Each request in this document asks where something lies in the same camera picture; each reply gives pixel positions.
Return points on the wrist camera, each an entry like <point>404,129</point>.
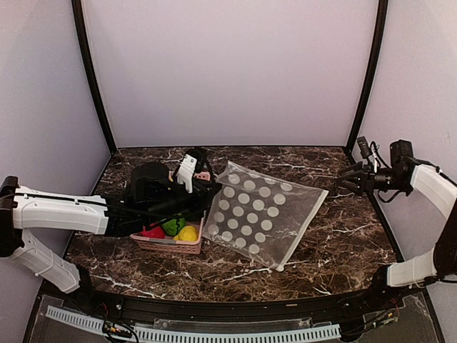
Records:
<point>400,152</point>
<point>195,161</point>

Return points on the red toy fruit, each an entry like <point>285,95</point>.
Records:
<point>153,232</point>

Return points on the clear dotted zip bag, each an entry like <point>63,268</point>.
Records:
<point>259,216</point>

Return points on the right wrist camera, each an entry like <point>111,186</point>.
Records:
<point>400,152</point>

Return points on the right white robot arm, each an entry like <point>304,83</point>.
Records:
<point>429,220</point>

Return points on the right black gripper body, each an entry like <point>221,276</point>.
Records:
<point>370,184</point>

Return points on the yellow toy lemon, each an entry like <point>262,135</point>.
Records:
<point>188,234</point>

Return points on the white slotted cable duct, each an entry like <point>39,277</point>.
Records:
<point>166,330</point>

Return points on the black front rail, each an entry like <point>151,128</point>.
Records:
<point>335,308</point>

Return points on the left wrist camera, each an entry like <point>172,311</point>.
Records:
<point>195,161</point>

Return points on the black frame post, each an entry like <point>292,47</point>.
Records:
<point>85,52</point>
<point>375,50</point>

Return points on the pink plastic basket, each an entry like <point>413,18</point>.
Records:
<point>168,244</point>

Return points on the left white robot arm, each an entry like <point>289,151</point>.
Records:
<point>24,209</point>

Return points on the green toy watermelon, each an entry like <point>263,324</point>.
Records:
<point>174,226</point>

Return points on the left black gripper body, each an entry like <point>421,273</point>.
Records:
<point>159,211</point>

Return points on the left black frame post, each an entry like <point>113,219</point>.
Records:
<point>85,52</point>

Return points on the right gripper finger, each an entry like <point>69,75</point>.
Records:
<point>352,187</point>
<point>351,169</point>

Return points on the right black frame post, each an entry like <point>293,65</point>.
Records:
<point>375,50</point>

